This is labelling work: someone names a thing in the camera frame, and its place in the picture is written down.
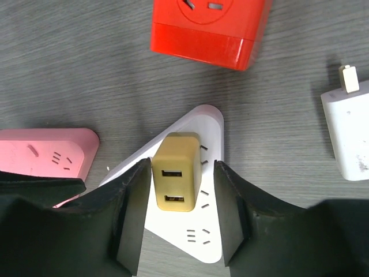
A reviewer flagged red cube socket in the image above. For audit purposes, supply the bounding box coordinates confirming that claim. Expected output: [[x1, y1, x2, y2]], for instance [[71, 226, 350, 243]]
[[150, 0, 273, 71]]

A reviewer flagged white plug adapter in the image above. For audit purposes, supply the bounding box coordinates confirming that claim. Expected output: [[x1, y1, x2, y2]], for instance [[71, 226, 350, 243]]
[[321, 65, 368, 181]]

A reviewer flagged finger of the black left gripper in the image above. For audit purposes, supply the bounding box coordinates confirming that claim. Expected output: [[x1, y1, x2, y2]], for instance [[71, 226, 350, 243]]
[[1, 171, 86, 207]]

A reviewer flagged white triangular power strip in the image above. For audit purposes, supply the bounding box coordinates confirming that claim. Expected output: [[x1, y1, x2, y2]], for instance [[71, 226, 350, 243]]
[[101, 104, 224, 263]]

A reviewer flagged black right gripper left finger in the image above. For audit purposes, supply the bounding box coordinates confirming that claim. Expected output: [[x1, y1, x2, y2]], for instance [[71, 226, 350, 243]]
[[109, 158, 151, 276]]

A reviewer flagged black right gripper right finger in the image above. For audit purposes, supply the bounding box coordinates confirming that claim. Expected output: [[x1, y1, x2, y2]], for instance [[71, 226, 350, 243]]
[[213, 161, 251, 267]]

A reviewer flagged yellow plug adapter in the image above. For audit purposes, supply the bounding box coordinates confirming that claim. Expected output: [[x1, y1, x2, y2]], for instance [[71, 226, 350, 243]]
[[152, 132, 202, 212]]

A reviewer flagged pink triangular power strip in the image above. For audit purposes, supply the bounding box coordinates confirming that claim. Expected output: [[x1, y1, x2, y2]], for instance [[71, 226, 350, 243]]
[[1, 128, 100, 207]]

